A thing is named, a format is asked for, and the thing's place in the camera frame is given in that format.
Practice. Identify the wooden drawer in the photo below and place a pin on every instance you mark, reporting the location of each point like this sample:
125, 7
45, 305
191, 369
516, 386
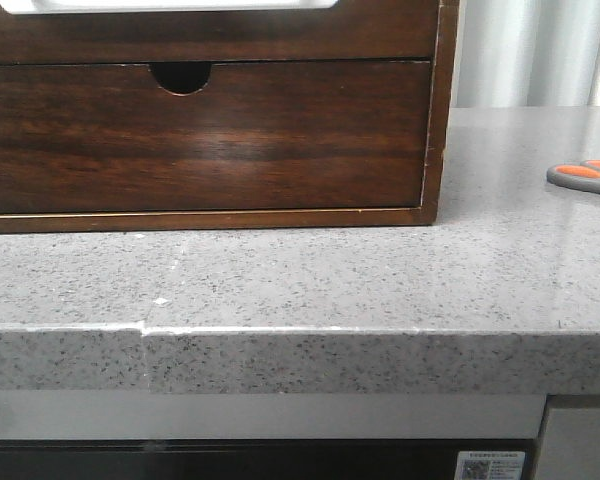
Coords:
349, 29
271, 135

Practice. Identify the grey orange handled scissors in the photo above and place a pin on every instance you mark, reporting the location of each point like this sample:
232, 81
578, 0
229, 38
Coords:
584, 177

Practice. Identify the dark wooden drawer cabinet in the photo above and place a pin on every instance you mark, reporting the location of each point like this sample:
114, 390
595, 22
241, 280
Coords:
185, 77

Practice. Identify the black under-counter appliance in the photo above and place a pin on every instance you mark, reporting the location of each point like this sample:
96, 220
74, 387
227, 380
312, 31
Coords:
245, 459

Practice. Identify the grey curtain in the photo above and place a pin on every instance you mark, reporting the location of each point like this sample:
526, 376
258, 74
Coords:
527, 53

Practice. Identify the white label sticker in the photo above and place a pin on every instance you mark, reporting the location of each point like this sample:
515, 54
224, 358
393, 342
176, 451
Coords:
490, 465

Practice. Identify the white plastic tray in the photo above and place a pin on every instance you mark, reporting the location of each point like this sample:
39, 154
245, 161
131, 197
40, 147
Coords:
31, 7

